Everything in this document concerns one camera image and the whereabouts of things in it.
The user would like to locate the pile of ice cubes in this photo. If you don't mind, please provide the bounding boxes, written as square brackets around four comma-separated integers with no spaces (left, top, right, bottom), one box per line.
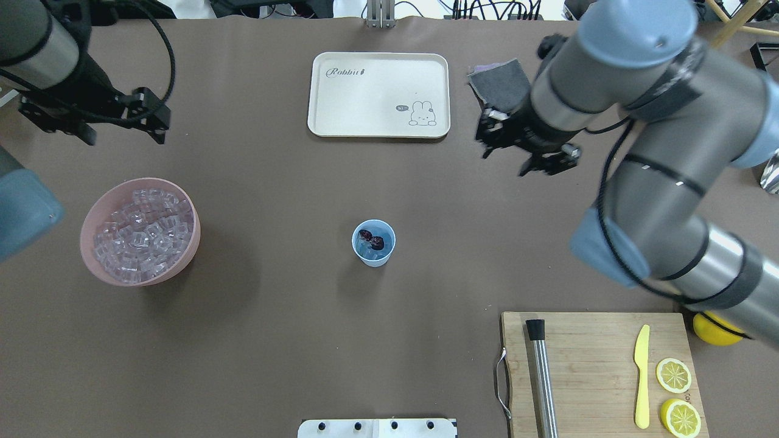
[90,187,195,285]

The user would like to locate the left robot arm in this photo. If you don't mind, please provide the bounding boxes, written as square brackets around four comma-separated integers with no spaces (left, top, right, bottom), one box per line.
[1,1,177,260]

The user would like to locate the wooden cup tree stand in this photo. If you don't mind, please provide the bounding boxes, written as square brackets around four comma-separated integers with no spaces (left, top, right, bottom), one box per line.
[704,1,778,48]

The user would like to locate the pink bowl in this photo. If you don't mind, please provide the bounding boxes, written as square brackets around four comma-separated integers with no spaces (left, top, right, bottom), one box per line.
[80,178,201,287]

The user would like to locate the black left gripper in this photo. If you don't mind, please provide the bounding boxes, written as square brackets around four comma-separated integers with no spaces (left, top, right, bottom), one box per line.
[19,55,171,146]

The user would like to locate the lemon half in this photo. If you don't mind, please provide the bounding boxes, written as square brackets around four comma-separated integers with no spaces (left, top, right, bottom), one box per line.
[659,398,703,437]
[655,358,693,394]

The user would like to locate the yellow plastic knife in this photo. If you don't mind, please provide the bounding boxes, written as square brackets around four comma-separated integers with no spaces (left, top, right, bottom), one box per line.
[632,324,651,429]

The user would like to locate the yellow lemon upper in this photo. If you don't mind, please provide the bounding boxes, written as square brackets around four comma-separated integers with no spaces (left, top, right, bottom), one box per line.
[693,311,747,346]

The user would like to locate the aluminium frame post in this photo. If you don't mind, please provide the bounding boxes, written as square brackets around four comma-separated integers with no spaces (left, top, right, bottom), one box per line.
[365,0,397,29]

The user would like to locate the steel ice scoop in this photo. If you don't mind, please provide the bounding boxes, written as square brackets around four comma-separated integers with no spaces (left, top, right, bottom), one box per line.
[758,149,779,195]

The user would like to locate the grey folded cloth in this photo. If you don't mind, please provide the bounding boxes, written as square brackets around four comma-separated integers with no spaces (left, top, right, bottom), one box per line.
[467,58,531,114]

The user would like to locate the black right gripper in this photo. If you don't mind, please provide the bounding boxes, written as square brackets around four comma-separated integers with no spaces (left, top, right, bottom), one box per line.
[476,102,582,178]

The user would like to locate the bamboo cutting board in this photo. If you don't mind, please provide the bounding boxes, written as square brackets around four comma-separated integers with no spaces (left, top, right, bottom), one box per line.
[500,311,705,437]

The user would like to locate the lemon half upper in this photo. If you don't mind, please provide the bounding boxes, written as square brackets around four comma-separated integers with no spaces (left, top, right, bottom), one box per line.
[659,398,703,437]

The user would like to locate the dark cherries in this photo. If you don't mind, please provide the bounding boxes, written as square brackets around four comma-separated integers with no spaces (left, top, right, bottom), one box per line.
[358,228,386,251]

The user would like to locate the steel muddler black tip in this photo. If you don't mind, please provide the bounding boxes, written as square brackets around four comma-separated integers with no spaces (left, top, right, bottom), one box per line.
[525,319,559,437]

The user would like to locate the lemon half lower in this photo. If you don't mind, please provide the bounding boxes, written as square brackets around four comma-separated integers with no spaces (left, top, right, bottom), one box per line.
[655,358,693,394]

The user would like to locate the light blue plastic cup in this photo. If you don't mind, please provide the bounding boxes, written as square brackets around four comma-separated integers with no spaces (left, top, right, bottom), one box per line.
[351,219,397,267]

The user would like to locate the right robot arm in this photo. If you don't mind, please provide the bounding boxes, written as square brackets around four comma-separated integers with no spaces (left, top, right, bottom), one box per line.
[476,1,777,347]

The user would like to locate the cream rabbit serving tray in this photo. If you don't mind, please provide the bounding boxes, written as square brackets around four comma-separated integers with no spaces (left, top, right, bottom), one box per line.
[307,52,451,139]

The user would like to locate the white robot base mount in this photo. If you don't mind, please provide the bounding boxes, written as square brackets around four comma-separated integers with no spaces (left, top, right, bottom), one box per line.
[297,418,458,437]

